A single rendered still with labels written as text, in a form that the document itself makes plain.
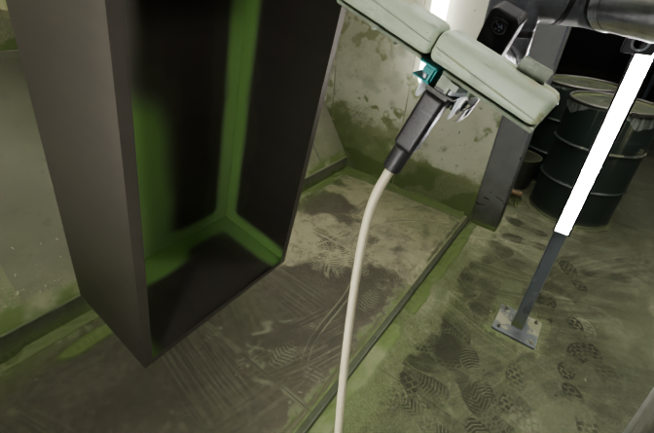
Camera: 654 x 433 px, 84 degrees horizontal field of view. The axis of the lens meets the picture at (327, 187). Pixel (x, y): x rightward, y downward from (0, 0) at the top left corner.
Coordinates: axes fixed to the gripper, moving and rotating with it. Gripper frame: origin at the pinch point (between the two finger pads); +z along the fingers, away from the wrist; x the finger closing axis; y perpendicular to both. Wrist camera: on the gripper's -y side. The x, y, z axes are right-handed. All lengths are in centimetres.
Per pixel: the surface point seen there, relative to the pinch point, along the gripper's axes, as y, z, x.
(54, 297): 159, 23, 86
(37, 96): 42, 23, 65
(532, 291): 93, -115, -64
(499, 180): 96, -197, -23
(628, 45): -6, -111, -19
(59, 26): 20, 22, 52
